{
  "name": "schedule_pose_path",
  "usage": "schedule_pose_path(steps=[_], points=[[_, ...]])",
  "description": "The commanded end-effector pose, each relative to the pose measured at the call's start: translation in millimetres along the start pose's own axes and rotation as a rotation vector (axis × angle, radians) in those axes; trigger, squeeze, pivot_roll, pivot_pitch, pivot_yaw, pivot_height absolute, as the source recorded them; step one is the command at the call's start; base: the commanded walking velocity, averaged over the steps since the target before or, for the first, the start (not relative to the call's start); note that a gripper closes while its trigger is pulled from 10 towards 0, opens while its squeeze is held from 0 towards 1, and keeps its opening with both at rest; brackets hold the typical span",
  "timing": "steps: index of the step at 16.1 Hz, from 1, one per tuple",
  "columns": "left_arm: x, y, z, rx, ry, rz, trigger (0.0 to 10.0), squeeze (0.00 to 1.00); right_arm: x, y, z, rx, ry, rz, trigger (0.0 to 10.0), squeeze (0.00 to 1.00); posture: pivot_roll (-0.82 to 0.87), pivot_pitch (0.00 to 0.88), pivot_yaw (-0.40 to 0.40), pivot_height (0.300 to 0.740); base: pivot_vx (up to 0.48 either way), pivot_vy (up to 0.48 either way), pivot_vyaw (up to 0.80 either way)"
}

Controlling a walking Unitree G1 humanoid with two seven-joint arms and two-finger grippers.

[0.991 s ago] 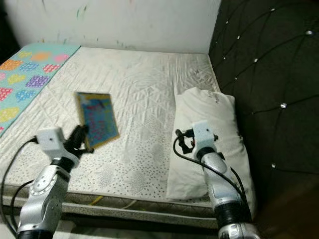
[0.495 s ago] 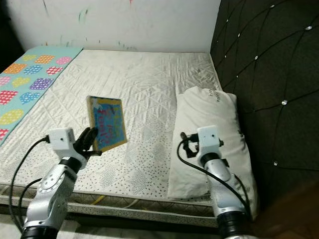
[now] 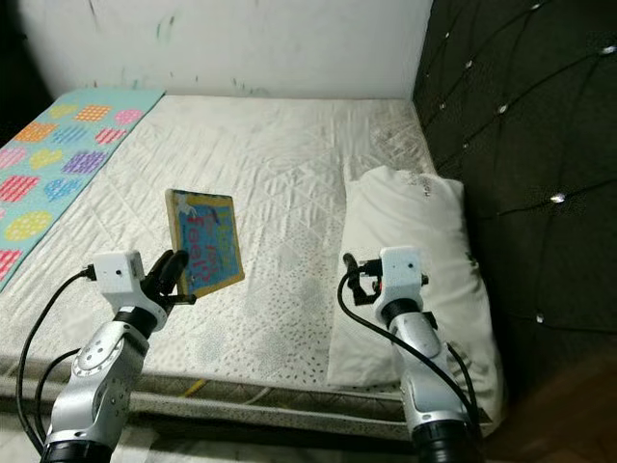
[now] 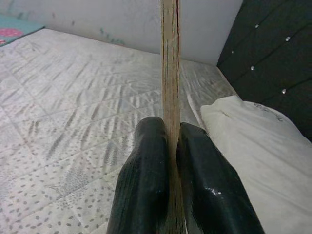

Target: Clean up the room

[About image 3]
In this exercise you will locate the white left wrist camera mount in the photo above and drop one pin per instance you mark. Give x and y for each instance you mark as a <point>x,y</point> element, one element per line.
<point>116,275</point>

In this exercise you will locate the white printed pillow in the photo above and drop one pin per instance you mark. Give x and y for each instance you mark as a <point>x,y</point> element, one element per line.
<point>405,231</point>

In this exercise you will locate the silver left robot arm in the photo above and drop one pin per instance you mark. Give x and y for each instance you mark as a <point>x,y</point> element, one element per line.
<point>101,386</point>

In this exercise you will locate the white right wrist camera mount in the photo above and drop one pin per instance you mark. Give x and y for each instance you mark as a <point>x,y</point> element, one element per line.
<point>403,268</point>

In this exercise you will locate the grey quilted mattress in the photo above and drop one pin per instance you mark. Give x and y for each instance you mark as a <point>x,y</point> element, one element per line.
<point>270,154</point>

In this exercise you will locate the yellow-edged children's book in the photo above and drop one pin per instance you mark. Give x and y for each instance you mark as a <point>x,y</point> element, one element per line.
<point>207,246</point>

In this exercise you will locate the teal blanket with coloured shapes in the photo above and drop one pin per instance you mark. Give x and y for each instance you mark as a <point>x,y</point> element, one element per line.
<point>58,164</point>

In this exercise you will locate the dark tufted headboard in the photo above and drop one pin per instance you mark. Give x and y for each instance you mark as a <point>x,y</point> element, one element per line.
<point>540,116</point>

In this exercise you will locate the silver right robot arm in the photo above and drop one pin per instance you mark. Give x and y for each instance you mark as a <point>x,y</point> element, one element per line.
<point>429,386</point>

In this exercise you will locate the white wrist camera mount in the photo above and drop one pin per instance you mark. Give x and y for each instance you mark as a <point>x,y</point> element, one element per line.
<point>403,268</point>
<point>116,275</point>

